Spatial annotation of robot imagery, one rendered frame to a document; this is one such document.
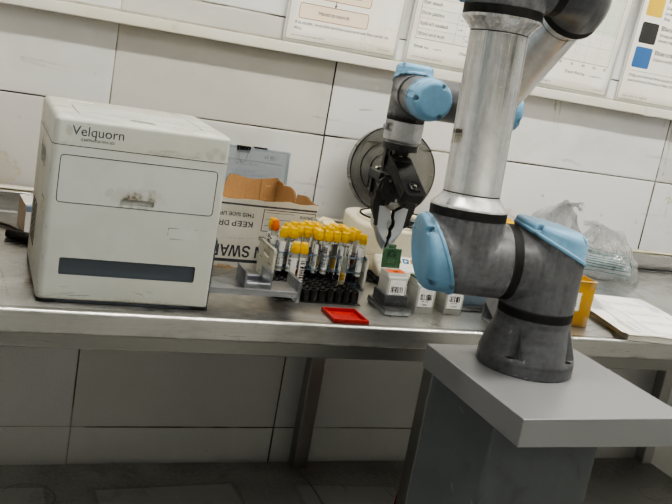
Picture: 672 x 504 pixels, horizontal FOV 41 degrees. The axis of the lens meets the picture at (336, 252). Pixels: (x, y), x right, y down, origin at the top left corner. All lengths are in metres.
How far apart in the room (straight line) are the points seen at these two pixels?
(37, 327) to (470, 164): 0.71
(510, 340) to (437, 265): 0.18
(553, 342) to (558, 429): 0.17
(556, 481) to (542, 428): 0.22
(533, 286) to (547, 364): 0.12
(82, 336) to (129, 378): 0.76
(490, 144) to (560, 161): 1.26
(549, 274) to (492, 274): 0.09
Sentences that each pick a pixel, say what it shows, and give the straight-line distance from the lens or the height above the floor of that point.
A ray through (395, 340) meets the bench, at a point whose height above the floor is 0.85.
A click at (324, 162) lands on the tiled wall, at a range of 2.26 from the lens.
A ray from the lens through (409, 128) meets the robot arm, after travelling 1.76.
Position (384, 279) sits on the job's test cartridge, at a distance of 1.75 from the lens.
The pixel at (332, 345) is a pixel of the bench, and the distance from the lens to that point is 1.62.
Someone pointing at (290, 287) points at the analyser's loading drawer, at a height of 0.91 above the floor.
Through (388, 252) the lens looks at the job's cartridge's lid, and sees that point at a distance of 1.77.
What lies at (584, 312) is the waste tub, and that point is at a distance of 1.95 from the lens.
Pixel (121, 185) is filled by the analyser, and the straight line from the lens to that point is 1.49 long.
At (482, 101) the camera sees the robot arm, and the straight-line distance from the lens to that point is 1.33.
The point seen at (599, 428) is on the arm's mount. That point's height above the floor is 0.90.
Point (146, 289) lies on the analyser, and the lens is 1.54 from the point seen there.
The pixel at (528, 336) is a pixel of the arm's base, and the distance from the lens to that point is 1.40.
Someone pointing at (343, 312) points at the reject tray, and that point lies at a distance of 1.68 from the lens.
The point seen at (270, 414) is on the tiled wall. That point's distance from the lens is 2.42.
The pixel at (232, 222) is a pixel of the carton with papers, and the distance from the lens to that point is 1.85.
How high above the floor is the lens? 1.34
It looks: 12 degrees down
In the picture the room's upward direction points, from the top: 10 degrees clockwise
